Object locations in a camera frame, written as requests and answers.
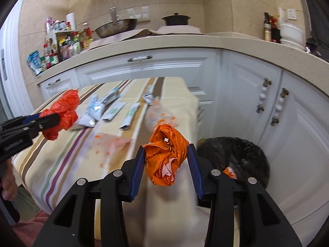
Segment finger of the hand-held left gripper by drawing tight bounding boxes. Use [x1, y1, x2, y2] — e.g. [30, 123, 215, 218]
[22, 114, 61, 137]
[0, 113, 42, 132]

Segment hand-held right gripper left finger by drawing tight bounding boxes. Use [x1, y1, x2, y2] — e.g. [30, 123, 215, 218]
[32, 145, 147, 247]

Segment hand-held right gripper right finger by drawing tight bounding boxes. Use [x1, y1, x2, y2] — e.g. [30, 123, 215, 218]
[187, 143, 302, 247]

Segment red plastic bag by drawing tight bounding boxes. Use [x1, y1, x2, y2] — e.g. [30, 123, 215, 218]
[40, 90, 80, 141]

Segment orange plastic bag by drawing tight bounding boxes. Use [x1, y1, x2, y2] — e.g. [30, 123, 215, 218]
[142, 123, 190, 186]

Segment clear orange-print plastic bag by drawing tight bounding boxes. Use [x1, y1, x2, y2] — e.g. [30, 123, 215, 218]
[145, 100, 181, 132]
[87, 132, 134, 168]

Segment white blue sachet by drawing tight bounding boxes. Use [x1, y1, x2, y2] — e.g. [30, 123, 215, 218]
[76, 95, 104, 128]

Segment black trash bin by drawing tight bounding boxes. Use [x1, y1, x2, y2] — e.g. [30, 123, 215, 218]
[197, 137, 270, 207]

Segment white green packet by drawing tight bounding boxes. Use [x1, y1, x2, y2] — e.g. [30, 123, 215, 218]
[102, 102, 126, 123]
[119, 102, 141, 130]

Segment long grey print packet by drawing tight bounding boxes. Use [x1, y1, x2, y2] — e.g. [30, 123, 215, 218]
[100, 88, 121, 109]

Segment silver foil wrapper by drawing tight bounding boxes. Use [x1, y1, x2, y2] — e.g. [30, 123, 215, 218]
[142, 85, 160, 106]

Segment person's left hand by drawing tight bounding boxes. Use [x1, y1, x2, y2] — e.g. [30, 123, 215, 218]
[0, 157, 18, 202]

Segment small orange wrapper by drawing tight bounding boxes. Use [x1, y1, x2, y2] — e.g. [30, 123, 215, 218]
[223, 167, 237, 180]

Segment striped tablecloth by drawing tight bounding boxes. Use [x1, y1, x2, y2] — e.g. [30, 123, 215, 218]
[12, 77, 202, 247]

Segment blue white packets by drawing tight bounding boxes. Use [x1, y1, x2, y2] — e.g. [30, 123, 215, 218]
[26, 51, 45, 76]

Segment group of seasoning bottles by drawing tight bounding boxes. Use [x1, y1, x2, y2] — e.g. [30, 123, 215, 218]
[42, 17, 94, 68]

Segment reddish cloth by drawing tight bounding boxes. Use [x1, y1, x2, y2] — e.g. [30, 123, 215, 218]
[12, 210, 53, 247]

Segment white kitchen cabinet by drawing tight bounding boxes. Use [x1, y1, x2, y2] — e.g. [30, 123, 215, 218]
[36, 47, 329, 238]

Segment paper towel roll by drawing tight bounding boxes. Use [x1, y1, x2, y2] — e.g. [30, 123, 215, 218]
[66, 12, 76, 31]

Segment beige stove cloth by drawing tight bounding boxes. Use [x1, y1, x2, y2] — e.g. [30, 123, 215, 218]
[88, 25, 204, 50]

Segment steel wok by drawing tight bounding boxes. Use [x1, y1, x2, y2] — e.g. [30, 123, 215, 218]
[95, 7, 138, 39]

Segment black lidded pot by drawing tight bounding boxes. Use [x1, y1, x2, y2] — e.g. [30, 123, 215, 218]
[161, 13, 192, 27]

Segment dark oil bottle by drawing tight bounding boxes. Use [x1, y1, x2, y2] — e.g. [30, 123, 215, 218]
[263, 12, 272, 42]

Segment white plastic container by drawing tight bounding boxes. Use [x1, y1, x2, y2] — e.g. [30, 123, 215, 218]
[279, 23, 304, 41]
[279, 38, 305, 49]

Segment red black box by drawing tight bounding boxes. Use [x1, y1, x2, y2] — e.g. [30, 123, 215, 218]
[271, 17, 281, 43]

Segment dark grey cloth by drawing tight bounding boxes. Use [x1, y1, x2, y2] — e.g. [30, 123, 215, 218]
[305, 0, 329, 58]

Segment white double wall socket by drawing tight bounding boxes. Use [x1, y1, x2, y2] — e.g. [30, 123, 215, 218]
[127, 6, 151, 20]

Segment white single wall socket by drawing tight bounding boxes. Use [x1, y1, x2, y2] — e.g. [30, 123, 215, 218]
[286, 7, 299, 21]

